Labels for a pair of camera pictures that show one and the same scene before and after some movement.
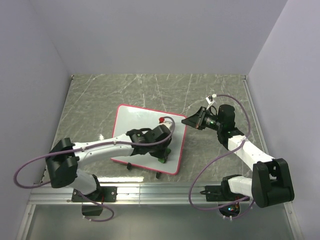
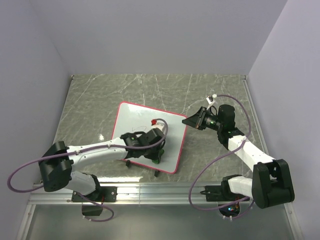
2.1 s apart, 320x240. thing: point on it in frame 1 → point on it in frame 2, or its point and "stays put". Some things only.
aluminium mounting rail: [132, 194] stays put
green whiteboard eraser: [163, 160] → [157, 161]
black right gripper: [197, 120] stays put
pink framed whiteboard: [128, 118] stays put
